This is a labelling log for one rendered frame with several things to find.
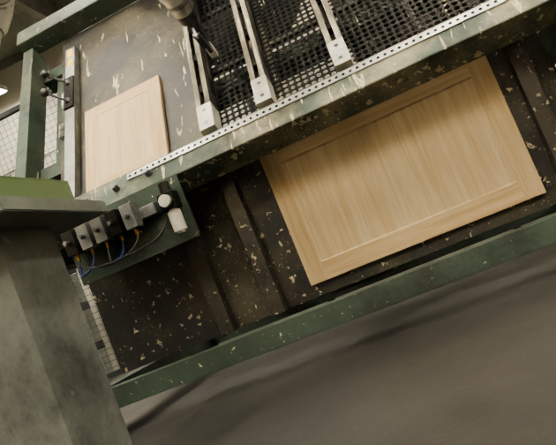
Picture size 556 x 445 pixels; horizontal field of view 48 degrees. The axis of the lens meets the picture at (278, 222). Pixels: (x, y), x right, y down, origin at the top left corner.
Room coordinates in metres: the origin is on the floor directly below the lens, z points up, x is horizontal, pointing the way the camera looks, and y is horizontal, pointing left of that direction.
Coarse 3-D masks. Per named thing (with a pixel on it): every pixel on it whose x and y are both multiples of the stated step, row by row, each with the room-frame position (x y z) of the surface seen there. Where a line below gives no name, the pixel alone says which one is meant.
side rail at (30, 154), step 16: (32, 64) 2.91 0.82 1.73; (32, 80) 2.85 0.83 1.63; (32, 96) 2.80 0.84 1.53; (32, 112) 2.75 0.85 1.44; (32, 128) 2.71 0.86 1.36; (32, 144) 2.66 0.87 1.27; (16, 160) 2.60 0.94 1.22; (32, 160) 2.62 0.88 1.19; (16, 176) 2.55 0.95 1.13; (32, 176) 2.58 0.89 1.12
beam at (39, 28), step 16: (80, 0) 2.90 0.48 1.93; (96, 0) 2.84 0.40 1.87; (112, 0) 2.85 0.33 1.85; (128, 0) 2.87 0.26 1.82; (64, 16) 2.89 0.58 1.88; (80, 16) 2.89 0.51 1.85; (96, 16) 2.91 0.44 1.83; (32, 32) 2.94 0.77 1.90; (48, 32) 2.92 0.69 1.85; (64, 32) 2.94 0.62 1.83; (32, 48) 2.97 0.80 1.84; (48, 48) 2.99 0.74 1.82
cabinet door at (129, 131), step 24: (120, 96) 2.57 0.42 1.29; (144, 96) 2.51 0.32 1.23; (96, 120) 2.56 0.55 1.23; (120, 120) 2.50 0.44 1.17; (144, 120) 2.44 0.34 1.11; (96, 144) 2.49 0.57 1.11; (120, 144) 2.43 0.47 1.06; (144, 144) 2.38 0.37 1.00; (168, 144) 2.34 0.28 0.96; (96, 168) 2.42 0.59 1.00; (120, 168) 2.37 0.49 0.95
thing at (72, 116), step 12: (72, 48) 2.85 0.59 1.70; (72, 60) 2.80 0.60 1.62; (72, 72) 2.75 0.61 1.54; (72, 108) 2.63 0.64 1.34; (72, 120) 2.59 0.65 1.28; (72, 132) 2.55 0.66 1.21; (72, 144) 2.52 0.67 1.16; (72, 156) 2.48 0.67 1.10; (72, 168) 2.45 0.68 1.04; (72, 180) 2.41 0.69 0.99; (72, 192) 2.38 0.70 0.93
